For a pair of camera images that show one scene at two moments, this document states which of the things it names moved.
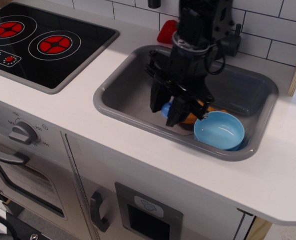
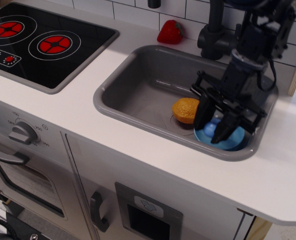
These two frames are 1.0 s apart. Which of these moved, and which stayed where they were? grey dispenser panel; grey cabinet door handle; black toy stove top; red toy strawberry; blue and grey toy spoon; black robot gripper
Moved: blue and grey toy spoon; black robot gripper
Stayed: grey dispenser panel; red toy strawberry; black toy stove top; grey cabinet door handle
